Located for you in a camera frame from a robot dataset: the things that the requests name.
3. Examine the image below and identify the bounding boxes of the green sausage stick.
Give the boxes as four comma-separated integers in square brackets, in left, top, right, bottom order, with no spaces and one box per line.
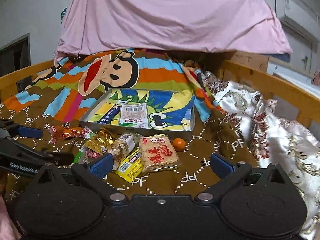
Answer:
[73,146,99,164]

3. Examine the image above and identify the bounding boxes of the clear nut bar packet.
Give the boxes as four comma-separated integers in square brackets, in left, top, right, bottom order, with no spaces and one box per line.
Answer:
[107,133,140,171]

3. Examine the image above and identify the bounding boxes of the yellow snack bar packet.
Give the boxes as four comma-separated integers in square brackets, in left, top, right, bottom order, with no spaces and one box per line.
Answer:
[113,148,143,183]

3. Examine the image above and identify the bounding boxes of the blue long snack packet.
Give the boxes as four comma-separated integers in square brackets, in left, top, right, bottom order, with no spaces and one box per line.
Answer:
[98,104,121,124]

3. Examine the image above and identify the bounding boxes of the red label rice cracker pack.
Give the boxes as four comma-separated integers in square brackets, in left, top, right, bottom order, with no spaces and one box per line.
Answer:
[139,134,182,174]

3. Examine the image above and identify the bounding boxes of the white green rice pouch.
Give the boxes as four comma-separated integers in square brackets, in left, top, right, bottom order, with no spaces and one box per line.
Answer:
[118,103,149,128]

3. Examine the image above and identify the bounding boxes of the gold foil snack pouch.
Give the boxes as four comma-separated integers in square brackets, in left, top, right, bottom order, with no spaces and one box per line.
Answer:
[85,127,119,156]

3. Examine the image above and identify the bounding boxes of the orange pink candy wrapper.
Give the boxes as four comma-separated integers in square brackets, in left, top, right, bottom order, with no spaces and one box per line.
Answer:
[49,126,95,145]

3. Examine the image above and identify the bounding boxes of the brown monkey cartoon blanket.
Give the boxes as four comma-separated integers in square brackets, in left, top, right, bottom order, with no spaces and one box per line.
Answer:
[1,49,257,196]

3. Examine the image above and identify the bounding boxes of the white floral satin quilt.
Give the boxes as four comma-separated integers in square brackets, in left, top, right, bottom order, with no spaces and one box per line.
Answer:
[197,71,319,239]

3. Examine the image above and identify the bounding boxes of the small orange mandarin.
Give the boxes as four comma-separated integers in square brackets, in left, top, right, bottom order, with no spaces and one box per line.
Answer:
[172,138,186,152]

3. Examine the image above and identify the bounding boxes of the grey tray with dinosaur drawing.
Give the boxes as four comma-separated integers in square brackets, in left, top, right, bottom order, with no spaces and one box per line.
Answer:
[80,88,195,132]

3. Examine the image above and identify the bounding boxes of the white cabinet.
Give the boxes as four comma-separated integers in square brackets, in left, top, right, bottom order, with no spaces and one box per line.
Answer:
[266,56,319,98]

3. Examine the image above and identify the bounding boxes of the pink draped sheet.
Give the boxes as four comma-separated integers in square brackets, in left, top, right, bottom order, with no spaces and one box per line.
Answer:
[54,0,292,60]

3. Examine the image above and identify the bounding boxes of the dark window frame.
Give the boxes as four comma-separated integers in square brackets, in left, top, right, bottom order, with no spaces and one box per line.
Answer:
[1,33,31,76]

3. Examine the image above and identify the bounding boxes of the white wall air conditioner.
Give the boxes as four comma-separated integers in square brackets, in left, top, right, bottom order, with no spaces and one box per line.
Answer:
[275,0,319,42]

